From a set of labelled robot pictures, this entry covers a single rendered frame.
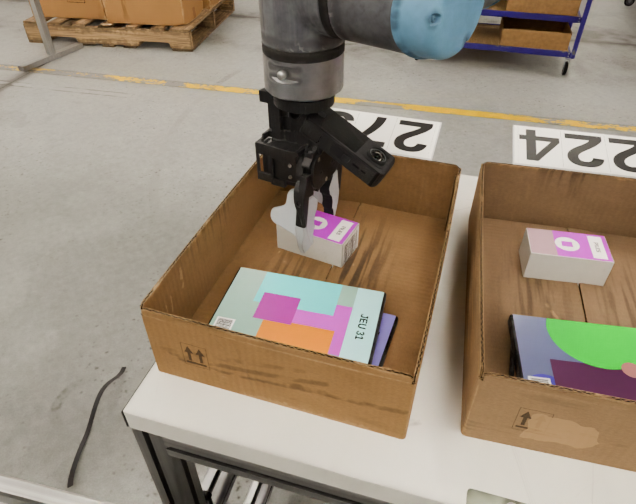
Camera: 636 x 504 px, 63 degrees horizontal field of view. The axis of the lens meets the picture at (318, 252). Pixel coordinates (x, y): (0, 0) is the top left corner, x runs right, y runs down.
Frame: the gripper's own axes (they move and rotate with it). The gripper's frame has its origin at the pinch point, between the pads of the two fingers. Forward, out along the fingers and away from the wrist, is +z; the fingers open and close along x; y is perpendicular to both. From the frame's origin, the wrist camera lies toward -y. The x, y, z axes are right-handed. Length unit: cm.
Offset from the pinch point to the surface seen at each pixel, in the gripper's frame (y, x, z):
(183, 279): 7.6, 19.0, -3.6
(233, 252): 9.7, 7.3, 1.9
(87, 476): 52, 22, 78
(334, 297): -7.3, 10.3, 0.0
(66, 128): 204, -107, 78
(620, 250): -37.5, -19.0, 2.6
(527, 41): 14, -300, 61
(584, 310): -34.4, -4.3, 2.6
